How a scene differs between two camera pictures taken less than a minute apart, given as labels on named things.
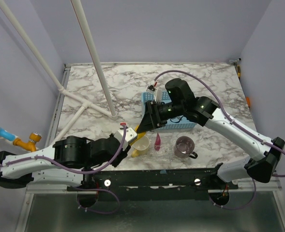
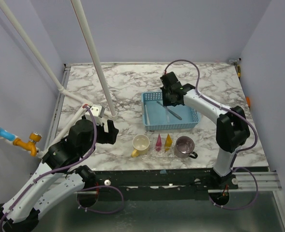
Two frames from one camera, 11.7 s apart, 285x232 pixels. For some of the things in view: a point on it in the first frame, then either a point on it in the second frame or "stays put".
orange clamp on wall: x=248 y=100 stays put
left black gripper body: x=116 y=161 to x=99 y=134
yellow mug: x=140 y=146 stays put
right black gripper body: x=168 y=111 to x=167 y=100
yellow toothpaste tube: x=139 y=135 to x=168 y=143
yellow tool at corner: x=239 y=71 stays put
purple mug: x=184 y=147 stays put
